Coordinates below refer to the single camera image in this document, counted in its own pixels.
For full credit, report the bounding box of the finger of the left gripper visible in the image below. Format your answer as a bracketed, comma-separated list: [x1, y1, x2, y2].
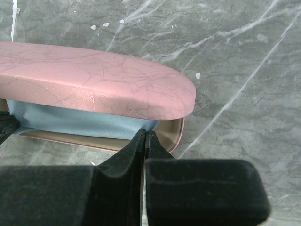
[0, 111, 20, 144]

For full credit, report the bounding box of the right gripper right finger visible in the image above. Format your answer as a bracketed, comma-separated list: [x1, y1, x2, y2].
[145, 131, 270, 226]

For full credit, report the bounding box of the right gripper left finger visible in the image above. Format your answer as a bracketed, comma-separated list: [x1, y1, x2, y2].
[0, 129, 146, 226]

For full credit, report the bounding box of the light blue cleaning cloth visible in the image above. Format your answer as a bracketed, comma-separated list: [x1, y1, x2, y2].
[7, 100, 160, 140]

